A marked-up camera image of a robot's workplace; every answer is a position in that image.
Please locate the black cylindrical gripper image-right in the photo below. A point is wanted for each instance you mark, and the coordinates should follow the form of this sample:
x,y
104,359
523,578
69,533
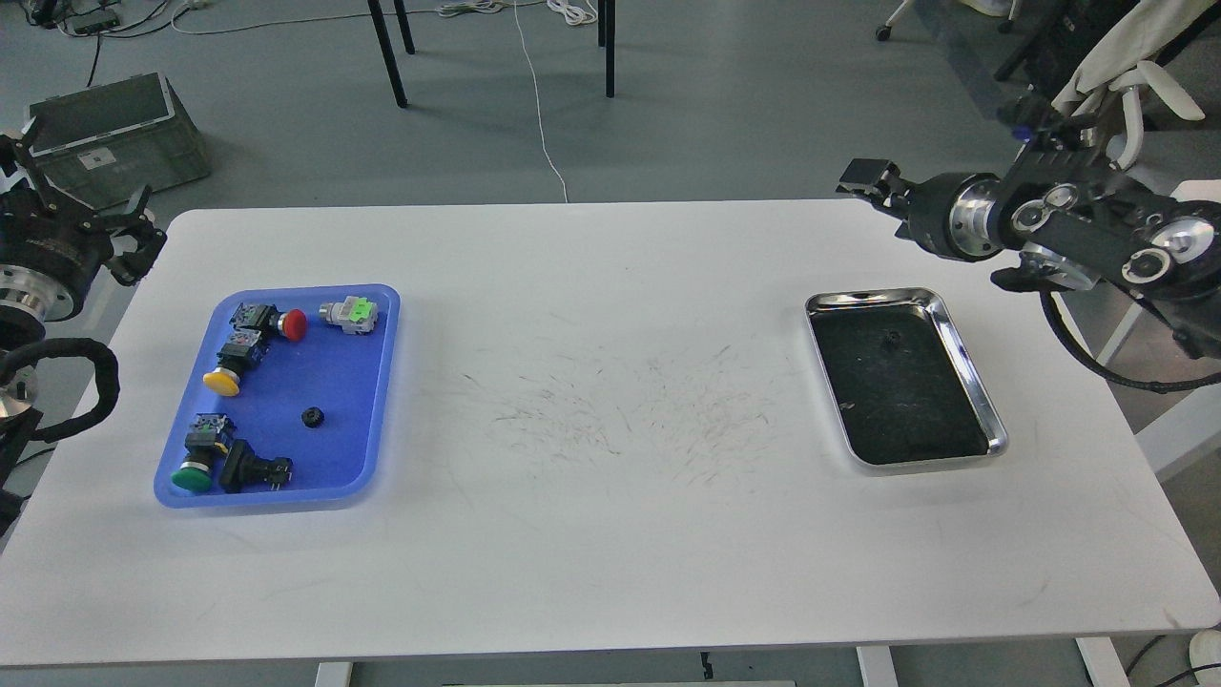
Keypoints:
x,y
946,216

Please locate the black selector switch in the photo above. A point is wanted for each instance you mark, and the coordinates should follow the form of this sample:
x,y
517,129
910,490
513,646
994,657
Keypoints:
x,y
243,468

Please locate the silver metal tray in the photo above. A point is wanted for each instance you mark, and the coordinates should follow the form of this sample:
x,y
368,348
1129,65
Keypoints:
x,y
921,406

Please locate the white office chair with cloth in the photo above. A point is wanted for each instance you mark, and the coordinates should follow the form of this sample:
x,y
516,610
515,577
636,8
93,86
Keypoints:
x,y
1121,68

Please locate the black table leg front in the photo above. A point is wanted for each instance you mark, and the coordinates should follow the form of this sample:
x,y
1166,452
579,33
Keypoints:
x,y
392,69

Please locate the green grey switch module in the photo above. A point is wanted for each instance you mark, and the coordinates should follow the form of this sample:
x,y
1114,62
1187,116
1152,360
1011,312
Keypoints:
x,y
354,315

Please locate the black table leg right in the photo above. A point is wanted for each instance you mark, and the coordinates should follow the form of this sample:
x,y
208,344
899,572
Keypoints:
x,y
606,26

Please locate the yellow push button switch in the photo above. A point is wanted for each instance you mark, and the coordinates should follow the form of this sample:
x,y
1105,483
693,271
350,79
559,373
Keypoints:
x,y
242,352

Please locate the black table leg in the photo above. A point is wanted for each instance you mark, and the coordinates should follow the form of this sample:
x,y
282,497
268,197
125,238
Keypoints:
x,y
606,26
392,69

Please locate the blue plastic tray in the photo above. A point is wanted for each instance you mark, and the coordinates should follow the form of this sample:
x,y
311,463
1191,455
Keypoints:
x,y
347,376

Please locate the red push button switch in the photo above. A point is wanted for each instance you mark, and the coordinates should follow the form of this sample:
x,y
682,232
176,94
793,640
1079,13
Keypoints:
x,y
291,325

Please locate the grey plastic crate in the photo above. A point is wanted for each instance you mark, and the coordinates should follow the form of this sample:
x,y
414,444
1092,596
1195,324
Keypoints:
x,y
100,144

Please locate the green push button switch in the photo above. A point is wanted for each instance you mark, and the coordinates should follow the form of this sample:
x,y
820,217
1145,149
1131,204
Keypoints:
x,y
208,443

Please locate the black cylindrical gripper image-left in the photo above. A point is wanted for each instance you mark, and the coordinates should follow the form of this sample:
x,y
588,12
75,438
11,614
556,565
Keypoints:
x,y
49,261

